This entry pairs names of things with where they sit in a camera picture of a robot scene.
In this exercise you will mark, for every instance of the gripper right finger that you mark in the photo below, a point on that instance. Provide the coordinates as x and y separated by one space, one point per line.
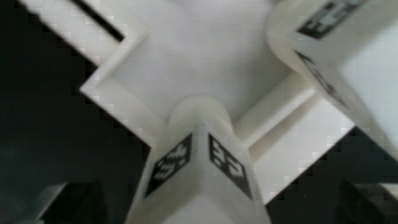
369 203

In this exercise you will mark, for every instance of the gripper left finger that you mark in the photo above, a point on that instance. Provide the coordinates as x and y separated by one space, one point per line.
70 204

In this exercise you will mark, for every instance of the white chair leg block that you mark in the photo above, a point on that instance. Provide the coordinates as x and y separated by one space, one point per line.
198 187

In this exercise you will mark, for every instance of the white chair seat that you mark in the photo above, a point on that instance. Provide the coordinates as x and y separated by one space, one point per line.
180 48

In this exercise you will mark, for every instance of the white chair leg with tag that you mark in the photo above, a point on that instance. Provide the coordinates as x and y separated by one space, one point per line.
333 37

